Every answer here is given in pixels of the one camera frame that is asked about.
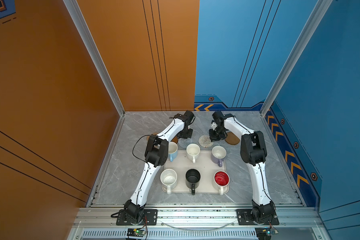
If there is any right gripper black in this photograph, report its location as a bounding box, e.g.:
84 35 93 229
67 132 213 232
208 126 227 141

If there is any plain brown cork coaster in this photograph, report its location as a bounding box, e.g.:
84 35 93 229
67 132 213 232
225 132 241 145

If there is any glossy brown round coaster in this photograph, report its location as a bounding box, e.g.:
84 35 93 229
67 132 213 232
171 137 178 144

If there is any white woven rope coaster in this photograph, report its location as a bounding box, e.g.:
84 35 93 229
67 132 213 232
199 135 214 148

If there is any blue grey woven coaster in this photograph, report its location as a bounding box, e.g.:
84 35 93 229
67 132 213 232
178 138 193 149

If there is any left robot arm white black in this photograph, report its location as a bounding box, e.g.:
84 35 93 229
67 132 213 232
111 111 195 225

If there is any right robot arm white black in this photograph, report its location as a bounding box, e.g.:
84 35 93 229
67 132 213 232
209 111 280 225

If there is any white mug back centre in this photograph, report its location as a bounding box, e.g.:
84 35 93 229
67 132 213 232
186 144 201 164

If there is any lavender mug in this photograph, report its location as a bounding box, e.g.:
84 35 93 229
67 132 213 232
211 146 227 167

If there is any light blue mug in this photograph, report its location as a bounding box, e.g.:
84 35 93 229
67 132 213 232
168 142 178 162

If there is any cream serving tray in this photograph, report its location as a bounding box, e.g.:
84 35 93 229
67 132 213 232
161 150 230 195

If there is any black mug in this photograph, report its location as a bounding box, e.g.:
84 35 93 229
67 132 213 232
186 169 201 196

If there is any red inside white mug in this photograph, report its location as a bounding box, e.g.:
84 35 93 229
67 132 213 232
212 171 230 195

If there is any white mug front left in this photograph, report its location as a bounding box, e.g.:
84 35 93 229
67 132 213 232
160 169 178 195

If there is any right green circuit board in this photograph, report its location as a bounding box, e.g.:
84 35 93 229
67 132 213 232
255 229 279 240

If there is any green circuit board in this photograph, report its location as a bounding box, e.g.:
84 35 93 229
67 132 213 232
255 229 279 240
126 228 148 240

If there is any left green circuit board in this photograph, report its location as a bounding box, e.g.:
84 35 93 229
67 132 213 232
126 228 148 240

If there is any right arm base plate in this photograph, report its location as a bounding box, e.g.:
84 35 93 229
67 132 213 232
236 209 280 226

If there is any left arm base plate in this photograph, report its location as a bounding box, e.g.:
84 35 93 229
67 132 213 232
116 209 158 226

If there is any aluminium front rail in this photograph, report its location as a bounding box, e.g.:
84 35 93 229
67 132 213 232
73 204 324 229

